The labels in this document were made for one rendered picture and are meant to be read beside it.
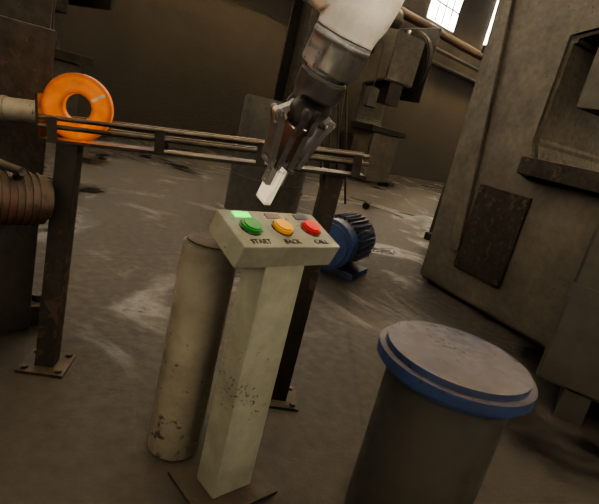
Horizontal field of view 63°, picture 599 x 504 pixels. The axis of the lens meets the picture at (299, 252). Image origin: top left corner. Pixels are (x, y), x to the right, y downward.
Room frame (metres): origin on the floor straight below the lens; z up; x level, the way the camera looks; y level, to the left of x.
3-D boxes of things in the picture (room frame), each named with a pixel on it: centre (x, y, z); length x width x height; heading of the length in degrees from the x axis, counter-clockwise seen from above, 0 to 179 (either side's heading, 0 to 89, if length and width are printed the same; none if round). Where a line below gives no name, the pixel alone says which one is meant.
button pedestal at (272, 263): (0.90, 0.04, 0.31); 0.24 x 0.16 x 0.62; 135
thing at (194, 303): (0.99, 0.18, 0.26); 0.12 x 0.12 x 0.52
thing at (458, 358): (0.92, -0.36, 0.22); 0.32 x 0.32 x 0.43
